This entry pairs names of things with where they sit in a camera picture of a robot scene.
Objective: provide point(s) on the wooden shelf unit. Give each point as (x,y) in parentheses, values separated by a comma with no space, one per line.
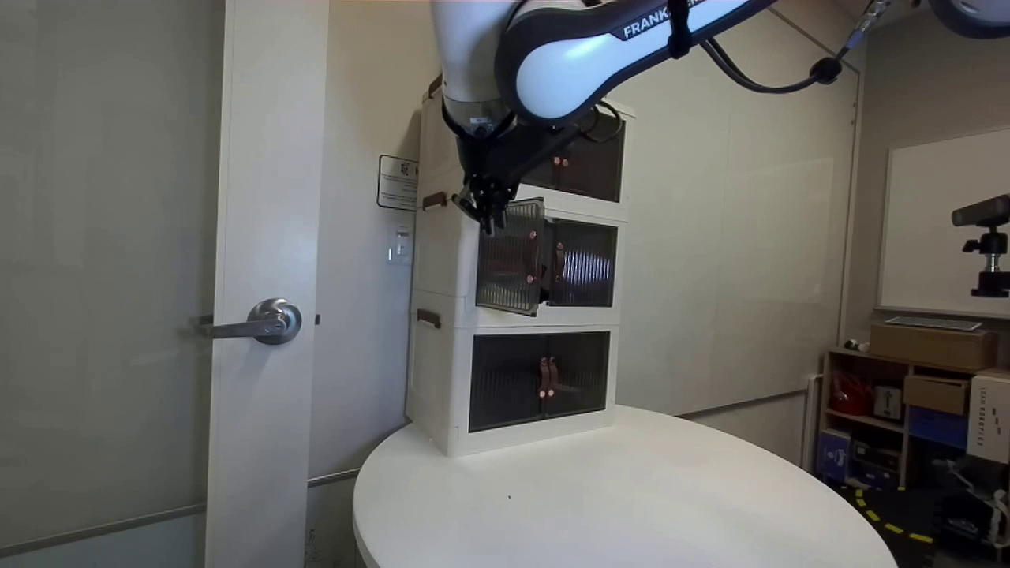
(885,425)

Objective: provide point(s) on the dark cabinet door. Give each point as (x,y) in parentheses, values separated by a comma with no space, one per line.
(587,166)
(511,259)
(537,376)

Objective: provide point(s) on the white wall sign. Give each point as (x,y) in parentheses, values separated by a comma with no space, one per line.
(397,185)

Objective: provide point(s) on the cardboard box on shelf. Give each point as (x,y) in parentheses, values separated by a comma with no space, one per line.
(931,342)

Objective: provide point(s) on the dark bottom cabinet door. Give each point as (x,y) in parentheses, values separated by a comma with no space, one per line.
(537,376)

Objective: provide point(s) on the light switch plate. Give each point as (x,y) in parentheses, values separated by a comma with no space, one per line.
(398,248)

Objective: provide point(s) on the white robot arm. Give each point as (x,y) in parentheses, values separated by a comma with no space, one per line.
(519,77)

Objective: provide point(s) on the white stacked cabinet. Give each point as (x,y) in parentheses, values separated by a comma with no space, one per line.
(581,293)

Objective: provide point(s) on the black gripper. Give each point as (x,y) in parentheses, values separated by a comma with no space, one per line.
(499,159)

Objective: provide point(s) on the white whiteboard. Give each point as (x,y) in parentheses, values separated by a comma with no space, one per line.
(924,259)

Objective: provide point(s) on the dark top cabinet door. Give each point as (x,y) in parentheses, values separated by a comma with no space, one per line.
(587,166)

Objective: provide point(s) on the white room door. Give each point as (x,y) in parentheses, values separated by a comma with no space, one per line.
(267,244)

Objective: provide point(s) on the black camera on mount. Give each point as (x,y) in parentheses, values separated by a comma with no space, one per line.
(992,244)

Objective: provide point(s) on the white box right edge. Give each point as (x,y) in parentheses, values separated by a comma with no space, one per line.
(989,419)

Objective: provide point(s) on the silver door handle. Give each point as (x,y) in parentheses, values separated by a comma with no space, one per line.
(270,324)

